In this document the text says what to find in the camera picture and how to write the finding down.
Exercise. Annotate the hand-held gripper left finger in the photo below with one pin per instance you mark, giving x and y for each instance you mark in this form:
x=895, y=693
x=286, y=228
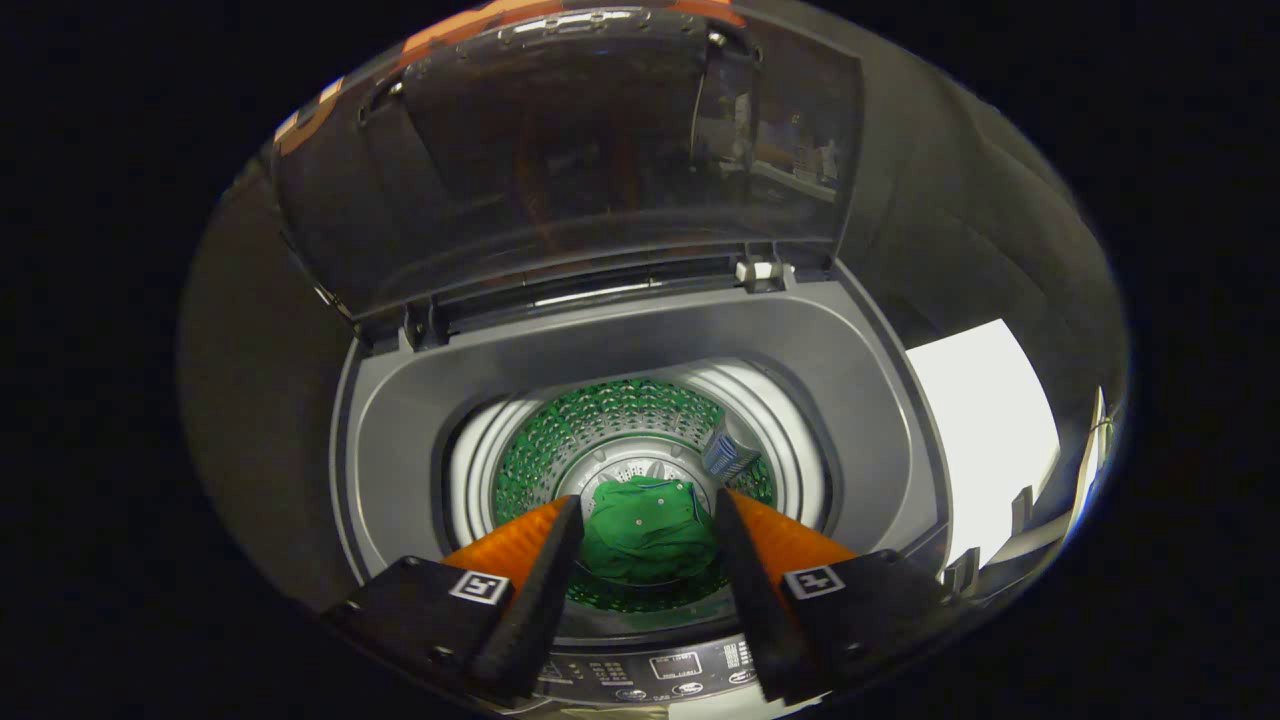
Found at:
x=530, y=610

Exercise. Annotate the dark washing machine lid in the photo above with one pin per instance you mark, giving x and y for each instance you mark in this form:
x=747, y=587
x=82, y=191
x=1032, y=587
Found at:
x=560, y=170

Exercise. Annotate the green polo shirt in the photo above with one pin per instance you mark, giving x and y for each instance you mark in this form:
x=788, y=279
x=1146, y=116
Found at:
x=645, y=530

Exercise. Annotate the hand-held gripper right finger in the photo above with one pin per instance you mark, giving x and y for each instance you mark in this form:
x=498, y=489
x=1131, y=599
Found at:
x=765, y=620

